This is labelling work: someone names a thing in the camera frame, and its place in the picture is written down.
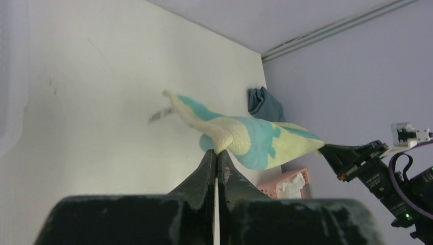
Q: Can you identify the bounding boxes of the grey blue towel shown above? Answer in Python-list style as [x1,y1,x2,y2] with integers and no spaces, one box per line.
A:
[247,87,286,123]

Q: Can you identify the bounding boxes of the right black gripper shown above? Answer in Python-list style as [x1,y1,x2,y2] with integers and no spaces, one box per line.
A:
[319,140,426,234]

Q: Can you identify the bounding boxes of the aluminium frame rails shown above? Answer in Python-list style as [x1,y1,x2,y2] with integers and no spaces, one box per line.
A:
[261,0,416,64]

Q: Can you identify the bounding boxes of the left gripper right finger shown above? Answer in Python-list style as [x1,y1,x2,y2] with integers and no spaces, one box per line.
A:
[217,151,270,244]

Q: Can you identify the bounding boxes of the white cloth in pink basket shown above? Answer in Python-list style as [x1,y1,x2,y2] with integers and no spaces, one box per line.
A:
[276,173,306,199]

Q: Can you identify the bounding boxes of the pink plastic basket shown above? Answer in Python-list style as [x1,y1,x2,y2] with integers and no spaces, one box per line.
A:
[257,168,311,199]

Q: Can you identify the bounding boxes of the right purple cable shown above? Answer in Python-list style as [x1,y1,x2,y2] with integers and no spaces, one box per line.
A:
[388,140,433,221]

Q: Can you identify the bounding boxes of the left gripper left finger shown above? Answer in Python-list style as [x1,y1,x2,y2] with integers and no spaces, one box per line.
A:
[168,150,217,244]

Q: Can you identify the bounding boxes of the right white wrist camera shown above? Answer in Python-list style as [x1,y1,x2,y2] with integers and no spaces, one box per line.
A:
[380,122,432,158]

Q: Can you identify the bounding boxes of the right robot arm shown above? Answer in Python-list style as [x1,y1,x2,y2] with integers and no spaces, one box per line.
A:
[319,140,432,244]

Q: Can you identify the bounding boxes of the green yellow towel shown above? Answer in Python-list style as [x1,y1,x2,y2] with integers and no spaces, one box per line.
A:
[148,90,325,170]

